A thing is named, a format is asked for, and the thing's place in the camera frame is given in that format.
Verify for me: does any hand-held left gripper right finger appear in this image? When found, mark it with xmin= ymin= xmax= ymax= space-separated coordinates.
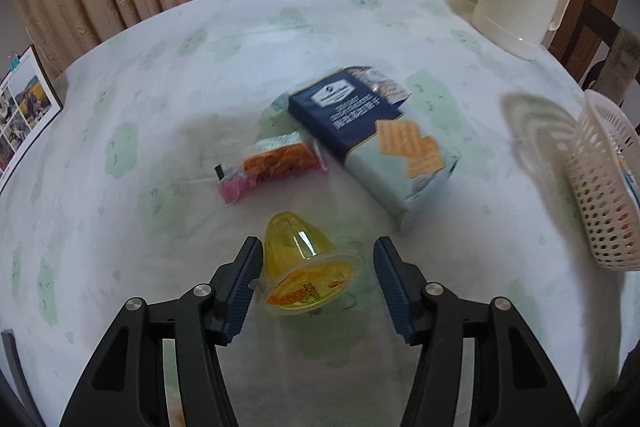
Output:
xmin=372 ymin=236 xmax=583 ymax=427

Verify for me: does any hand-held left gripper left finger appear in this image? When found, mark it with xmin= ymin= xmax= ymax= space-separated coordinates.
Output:
xmin=59 ymin=236 xmax=264 ymax=427

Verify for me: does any yellow jelly cup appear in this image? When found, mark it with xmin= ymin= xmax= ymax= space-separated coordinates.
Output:
xmin=258 ymin=209 xmax=364 ymax=318

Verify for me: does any clear packet of brown snack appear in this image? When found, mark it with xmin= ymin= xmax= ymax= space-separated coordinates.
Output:
xmin=215 ymin=132 xmax=330 ymax=206

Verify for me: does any navy cracker packet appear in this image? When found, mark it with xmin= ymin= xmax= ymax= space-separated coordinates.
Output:
xmin=287 ymin=66 xmax=460 ymax=233

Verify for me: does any cream plastic basket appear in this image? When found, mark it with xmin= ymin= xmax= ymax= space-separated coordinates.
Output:
xmin=565 ymin=89 xmax=640 ymax=270

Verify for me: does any black bar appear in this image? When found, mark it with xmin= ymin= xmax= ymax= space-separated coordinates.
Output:
xmin=0 ymin=329 xmax=31 ymax=427

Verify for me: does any photo collage board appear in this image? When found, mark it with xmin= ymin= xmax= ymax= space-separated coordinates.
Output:
xmin=0 ymin=44 xmax=64 ymax=192

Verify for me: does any beige fuzzy object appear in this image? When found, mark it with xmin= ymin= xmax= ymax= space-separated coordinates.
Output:
xmin=597 ymin=27 xmax=640 ymax=102

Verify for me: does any dark wooden chair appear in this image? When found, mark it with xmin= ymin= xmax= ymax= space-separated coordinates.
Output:
xmin=547 ymin=0 xmax=640 ymax=108

